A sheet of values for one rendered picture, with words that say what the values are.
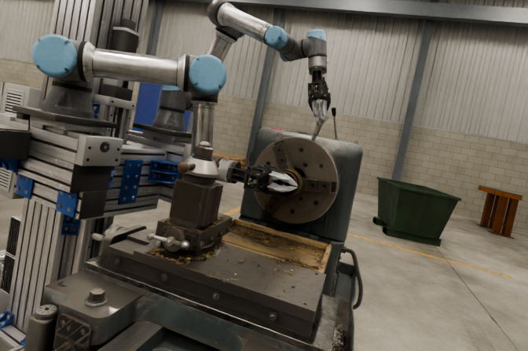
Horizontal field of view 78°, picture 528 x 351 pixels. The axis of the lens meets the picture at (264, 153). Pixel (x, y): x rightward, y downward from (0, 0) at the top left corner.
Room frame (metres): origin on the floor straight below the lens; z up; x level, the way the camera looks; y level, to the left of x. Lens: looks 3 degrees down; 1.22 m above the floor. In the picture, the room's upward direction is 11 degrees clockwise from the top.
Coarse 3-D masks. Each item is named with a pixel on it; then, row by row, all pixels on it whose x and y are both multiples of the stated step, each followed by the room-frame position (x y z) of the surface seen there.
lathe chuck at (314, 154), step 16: (272, 144) 1.20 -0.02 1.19; (288, 144) 1.19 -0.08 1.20; (304, 144) 1.17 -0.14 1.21; (320, 144) 1.18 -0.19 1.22; (256, 160) 1.22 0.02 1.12; (272, 160) 1.20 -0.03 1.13; (304, 160) 1.17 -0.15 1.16; (320, 160) 1.15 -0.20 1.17; (320, 176) 1.15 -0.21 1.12; (336, 176) 1.13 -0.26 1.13; (256, 192) 1.21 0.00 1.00; (304, 192) 1.16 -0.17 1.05; (320, 192) 1.14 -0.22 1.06; (336, 192) 1.15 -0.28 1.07; (288, 208) 1.17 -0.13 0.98; (304, 208) 1.16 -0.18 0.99; (320, 208) 1.14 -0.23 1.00
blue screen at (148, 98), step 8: (144, 88) 8.83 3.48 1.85; (152, 88) 8.16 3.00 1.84; (160, 88) 7.59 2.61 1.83; (144, 96) 8.72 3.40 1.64; (152, 96) 8.07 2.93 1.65; (160, 96) 7.55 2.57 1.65; (136, 104) 9.23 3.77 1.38; (144, 104) 8.60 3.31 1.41; (152, 104) 7.96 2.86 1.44; (136, 112) 9.15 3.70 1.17; (144, 112) 8.49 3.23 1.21; (152, 112) 7.87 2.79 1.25; (192, 112) 5.92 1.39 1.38; (136, 120) 9.03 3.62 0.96; (144, 120) 8.39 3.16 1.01; (152, 120) 7.78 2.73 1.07; (136, 128) 8.92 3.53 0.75
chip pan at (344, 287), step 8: (336, 280) 1.70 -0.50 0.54; (344, 280) 1.72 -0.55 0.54; (344, 288) 1.62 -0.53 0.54; (336, 296) 1.51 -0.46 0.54; (344, 296) 1.53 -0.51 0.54; (344, 304) 1.45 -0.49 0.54; (344, 312) 1.38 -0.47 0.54; (336, 320) 1.29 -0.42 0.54; (344, 320) 1.31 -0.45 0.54; (344, 328) 1.25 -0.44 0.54
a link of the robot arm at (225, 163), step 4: (220, 160) 1.05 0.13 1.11; (224, 160) 1.05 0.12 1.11; (228, 160) 1.05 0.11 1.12; (232, 160) 1.06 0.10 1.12; (220, 164) 1.04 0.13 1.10; (224, 164) 1.04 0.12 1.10; (228, 164) 1.04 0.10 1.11; (220, 168) 1.03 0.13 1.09; (224, 168) 1.03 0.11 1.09; (228, 168) 1.03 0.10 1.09; (220, 172) 1.03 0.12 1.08; (224, 172) 1.03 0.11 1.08; (228, 172) 1.03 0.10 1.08; (220, 176) 1.04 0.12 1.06; (224, 176) 1.03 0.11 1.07; (220, 180) 1.05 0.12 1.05; (224, 180) 1.04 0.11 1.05; (228, 180) 1.04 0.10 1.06
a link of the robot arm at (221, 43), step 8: (216, 32) 1.57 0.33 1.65; (224, 32) 1.55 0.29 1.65; (232, 32) 1.55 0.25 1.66; (240, 32) 1.59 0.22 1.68; (216, 40) 1.57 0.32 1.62; (224, 40) 1.57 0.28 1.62; (232, 40) 1.57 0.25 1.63; (216, 48) 1.58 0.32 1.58; (224, 48) 1.58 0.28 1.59; (216, 56) 1.58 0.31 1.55; (224, 56) 1.60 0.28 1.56; (192, 104) 1.59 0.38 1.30
